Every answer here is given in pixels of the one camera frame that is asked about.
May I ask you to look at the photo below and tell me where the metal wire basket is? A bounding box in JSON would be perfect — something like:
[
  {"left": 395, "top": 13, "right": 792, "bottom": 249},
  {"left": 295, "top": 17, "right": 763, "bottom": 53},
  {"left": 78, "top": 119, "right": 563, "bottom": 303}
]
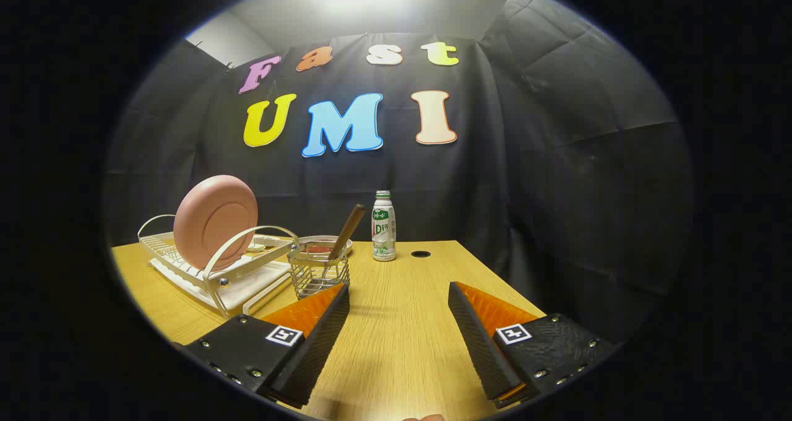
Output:
[{"left": 287, "top": 243, "right": 351, "bottom": 300}]

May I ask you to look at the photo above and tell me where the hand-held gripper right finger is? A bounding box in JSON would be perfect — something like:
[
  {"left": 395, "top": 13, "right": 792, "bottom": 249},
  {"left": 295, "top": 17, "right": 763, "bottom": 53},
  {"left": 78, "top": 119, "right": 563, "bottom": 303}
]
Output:
[{"left": 448, "top": 281, "right": 619, "bottom": 409}]

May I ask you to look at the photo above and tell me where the wooden-handled metal spoon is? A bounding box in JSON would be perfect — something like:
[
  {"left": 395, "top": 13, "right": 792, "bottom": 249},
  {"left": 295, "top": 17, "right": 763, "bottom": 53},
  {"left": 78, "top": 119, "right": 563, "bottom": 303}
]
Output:
[{"left": 321, "top": 204, "right": 367, "bottom": 280}]

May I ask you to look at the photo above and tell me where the white green drink bottle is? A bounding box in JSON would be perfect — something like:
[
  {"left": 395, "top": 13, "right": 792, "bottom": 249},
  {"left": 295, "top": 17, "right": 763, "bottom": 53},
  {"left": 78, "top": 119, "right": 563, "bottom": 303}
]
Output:
[{"left": 371, "top": 190, "right": 397, "bottom": 262}]

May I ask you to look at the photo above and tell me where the black backdrop cloth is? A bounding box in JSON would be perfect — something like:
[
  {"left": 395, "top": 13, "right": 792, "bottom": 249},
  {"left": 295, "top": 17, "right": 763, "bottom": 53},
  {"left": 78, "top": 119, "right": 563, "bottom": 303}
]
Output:
[{"left": 102, "top": 0, "right": 694, "bottom": 347}]

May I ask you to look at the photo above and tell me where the white wire dish rack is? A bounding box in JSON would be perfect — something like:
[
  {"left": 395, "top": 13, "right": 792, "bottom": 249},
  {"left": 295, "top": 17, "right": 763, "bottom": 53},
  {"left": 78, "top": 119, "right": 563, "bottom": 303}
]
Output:
[{"left": 137, "top": 214, "right": 301, "bottom": 318}]

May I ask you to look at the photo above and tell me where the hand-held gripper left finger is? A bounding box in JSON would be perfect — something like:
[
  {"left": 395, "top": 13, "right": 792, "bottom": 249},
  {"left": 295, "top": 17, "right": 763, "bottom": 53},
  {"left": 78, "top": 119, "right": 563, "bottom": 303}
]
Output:
[{"left": 184, "top": 283, "right": 351, "bottom": 409}]

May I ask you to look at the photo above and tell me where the beige round plate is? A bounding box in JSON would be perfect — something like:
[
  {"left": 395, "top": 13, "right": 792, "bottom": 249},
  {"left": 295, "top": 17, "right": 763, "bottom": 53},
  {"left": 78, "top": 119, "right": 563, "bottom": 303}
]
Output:
[{"left": 298, "top": 235, "right": 353, "bottom": 258}]

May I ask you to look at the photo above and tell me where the pink plate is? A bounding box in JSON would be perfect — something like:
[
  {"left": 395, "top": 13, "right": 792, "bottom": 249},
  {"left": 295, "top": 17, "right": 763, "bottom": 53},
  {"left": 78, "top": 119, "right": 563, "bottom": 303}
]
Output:
[{"left": 173, "top": 175, "right": 259, "bottom": 271}]

